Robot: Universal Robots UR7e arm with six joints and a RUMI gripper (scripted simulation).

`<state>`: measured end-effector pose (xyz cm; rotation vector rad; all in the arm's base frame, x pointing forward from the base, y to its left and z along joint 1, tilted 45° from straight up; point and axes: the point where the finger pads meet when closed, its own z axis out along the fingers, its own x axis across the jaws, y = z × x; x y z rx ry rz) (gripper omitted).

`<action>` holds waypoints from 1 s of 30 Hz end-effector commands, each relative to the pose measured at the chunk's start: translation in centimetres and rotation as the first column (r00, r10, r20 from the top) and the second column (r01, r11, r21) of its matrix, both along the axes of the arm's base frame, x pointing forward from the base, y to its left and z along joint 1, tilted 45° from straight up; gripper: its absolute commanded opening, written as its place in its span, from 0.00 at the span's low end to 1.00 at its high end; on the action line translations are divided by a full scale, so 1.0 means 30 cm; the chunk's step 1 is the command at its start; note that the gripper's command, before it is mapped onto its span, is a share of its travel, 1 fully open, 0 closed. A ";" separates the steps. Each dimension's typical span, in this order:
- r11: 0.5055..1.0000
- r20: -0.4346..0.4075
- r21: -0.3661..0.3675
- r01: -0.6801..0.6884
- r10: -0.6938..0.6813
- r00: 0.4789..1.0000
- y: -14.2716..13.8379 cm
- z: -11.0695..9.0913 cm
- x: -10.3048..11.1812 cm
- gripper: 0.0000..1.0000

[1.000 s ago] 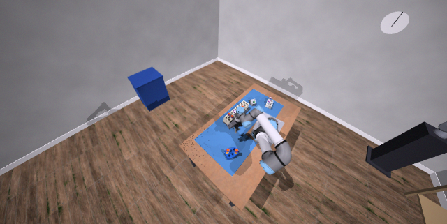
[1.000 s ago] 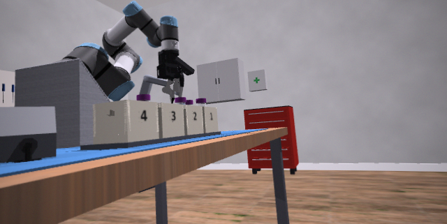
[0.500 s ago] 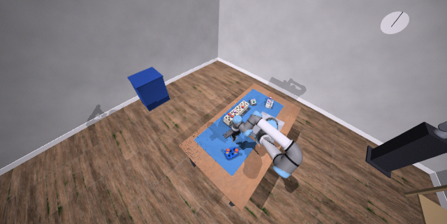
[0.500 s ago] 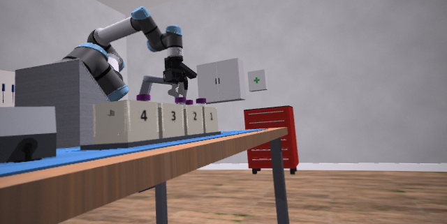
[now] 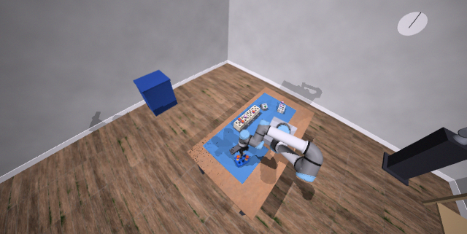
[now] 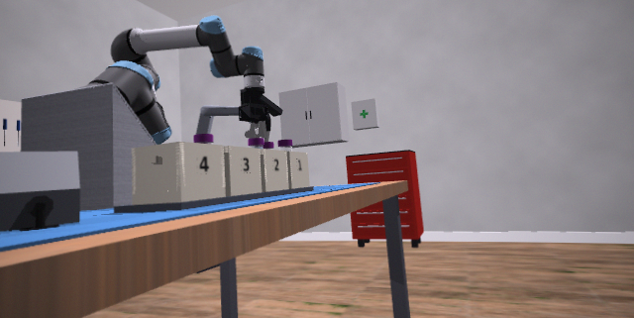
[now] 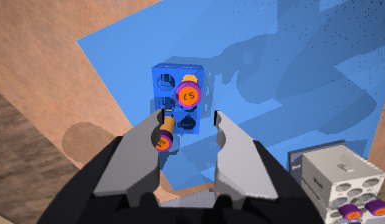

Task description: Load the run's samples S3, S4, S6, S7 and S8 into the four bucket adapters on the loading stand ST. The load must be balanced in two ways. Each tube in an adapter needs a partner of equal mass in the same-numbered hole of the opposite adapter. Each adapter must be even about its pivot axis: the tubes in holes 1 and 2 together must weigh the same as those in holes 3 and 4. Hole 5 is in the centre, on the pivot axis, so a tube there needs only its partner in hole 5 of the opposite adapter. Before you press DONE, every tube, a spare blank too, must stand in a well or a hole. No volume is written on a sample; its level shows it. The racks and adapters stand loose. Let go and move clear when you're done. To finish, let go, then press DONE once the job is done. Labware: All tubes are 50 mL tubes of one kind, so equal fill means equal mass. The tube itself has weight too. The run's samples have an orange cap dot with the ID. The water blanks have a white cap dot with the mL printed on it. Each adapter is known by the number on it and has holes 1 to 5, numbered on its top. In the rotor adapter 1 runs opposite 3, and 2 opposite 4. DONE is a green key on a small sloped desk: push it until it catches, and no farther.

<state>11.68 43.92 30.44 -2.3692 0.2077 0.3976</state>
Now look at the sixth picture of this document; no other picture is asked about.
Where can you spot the white bucket adapter with holes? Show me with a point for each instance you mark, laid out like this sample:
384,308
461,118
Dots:
274,170
298,172
242,170

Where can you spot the centrifuge tube with purple cap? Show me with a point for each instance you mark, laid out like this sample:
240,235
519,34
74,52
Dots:
257,143

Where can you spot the blue mat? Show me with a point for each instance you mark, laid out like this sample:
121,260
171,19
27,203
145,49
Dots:
94,222

